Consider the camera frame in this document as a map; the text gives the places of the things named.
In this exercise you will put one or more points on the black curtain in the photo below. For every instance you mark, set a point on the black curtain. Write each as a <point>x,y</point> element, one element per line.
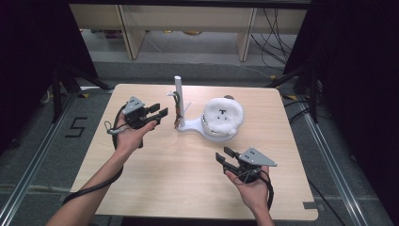
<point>34,47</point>
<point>354,62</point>

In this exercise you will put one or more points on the beige wooden desk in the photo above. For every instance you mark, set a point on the beige wooden desk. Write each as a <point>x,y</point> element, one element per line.
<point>188,17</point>

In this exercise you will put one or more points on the grey tape strip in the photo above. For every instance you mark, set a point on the grey tape strip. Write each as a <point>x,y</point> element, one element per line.
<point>312,205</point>

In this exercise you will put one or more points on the white key stand with tray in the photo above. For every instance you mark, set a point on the white key stand with tray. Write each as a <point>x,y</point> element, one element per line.
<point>179,94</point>

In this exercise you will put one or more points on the white plush toy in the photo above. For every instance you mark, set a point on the white plush toy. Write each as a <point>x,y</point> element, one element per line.
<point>223,116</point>

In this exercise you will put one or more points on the black metal stand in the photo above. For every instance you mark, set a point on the black metal stand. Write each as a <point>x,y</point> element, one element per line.
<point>58,94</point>
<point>312,94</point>

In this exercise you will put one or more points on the person's left hand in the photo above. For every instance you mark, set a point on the person's left hand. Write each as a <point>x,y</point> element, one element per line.
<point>131,138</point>

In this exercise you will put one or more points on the silver bowl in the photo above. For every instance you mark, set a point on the silver bowl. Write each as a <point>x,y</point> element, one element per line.
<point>207,130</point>

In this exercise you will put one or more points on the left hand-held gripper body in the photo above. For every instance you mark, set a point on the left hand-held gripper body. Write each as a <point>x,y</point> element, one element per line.
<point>135,113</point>

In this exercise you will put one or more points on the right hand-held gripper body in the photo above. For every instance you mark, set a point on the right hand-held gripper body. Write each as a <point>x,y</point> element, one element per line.
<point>251,163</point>

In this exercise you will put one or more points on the aluminium floor rail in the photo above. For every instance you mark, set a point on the aluminium floor rail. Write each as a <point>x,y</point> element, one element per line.
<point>34,160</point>
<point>329,157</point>

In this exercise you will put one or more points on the person's right hand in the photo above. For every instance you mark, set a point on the person's right hand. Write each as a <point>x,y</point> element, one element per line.
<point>254,194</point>

